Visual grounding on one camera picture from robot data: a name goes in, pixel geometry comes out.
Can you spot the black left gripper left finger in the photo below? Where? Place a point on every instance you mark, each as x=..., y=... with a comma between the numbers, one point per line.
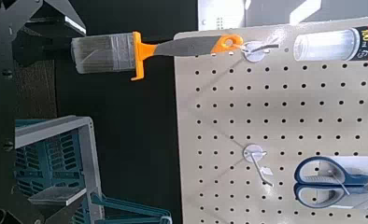
x=60, y=196

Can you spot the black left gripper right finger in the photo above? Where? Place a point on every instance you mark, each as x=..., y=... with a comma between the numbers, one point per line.
x=71, y=21

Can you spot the blue crate with grey rim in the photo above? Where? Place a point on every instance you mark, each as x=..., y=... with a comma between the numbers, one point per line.
x=87, y=149

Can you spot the white pegboard hook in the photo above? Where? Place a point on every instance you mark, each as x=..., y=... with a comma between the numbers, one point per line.
x=254, y=52
x=253, y=152

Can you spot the beige perforated pegboard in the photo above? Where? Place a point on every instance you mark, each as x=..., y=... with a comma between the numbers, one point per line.
x=266, y=118

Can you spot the red white sealant tube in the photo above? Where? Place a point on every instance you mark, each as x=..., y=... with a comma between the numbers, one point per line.
x=325, y=45

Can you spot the white scissors packaging card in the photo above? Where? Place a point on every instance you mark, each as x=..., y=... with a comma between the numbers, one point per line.
x=359, y=163

